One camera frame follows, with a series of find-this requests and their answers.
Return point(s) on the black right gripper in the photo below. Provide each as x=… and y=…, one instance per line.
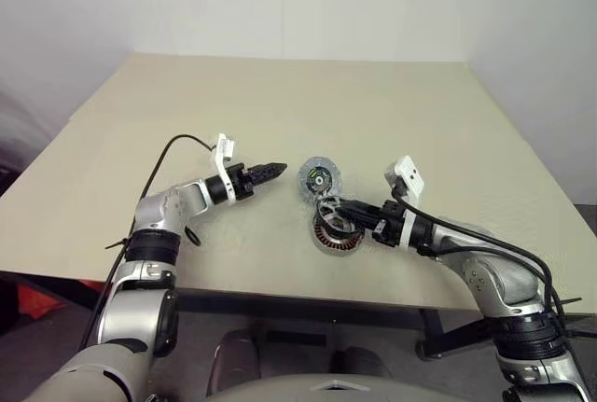
x=389, y=222

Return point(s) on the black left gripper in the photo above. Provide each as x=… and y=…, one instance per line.
x=241, y=183

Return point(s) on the black silver spoked rotor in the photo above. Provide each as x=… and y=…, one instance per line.
x=336, y=222

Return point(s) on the motor housing with copper windings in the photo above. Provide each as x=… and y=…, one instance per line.
x=333, y=245

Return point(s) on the silver round motor lid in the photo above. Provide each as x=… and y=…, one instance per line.
x=319, y=181

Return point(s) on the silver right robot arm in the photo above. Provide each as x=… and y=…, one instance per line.
x=513, y=285

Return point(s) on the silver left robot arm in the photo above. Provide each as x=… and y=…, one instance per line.
x=126, y=313

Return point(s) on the black table crossbar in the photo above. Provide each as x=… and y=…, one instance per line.
x=298, y=309

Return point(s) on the black table leg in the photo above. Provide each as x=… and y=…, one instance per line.
x=448, y=336

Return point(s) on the grey robot torso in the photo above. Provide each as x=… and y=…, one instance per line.
x=336, y=392

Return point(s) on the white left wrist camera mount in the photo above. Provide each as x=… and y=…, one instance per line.
x=224, y=148

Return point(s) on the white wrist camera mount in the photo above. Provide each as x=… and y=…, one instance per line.
x=224, y=148
x=410, y=178

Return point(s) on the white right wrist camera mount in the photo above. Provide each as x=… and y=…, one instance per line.
x=410, y=178

